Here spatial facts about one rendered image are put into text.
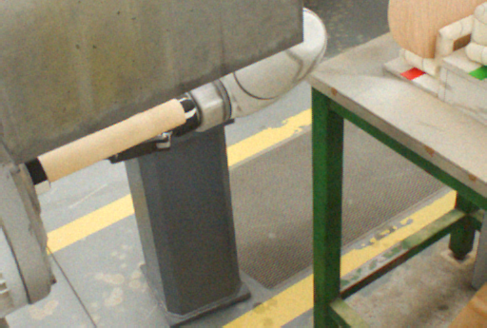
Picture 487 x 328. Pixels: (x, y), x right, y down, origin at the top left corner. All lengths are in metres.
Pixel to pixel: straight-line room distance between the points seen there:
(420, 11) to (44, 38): 0.95
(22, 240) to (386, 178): 2.08
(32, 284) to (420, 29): 0.93
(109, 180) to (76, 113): 2.15
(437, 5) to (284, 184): 1.34
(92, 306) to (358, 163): 1.13
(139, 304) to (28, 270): 1.59
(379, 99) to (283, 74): 0.43
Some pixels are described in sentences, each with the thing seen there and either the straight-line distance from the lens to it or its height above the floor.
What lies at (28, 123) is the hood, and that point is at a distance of 0.55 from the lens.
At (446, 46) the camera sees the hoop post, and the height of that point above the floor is 1.02.
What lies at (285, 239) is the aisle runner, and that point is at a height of 0.00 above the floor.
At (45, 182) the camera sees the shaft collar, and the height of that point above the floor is 1.25.
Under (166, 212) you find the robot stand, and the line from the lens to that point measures 1.86.
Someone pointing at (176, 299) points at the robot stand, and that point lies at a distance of 2.12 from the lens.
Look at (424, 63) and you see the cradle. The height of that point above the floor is 0.97.
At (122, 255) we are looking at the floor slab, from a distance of 2.41.
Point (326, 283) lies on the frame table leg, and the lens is 1.88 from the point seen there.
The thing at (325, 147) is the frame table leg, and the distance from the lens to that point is 1.56.
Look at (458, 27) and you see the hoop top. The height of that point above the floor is 1.05.
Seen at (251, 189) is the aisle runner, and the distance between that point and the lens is 2.57.
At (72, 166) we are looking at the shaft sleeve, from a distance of 0.78.
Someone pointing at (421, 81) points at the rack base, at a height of 0.94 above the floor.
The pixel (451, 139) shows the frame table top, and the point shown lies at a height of 0.93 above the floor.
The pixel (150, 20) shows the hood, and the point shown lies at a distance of 0.56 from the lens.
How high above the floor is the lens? 1.72
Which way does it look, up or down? 33 degrees down
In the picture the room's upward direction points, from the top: 8 degrees counter-clockwise
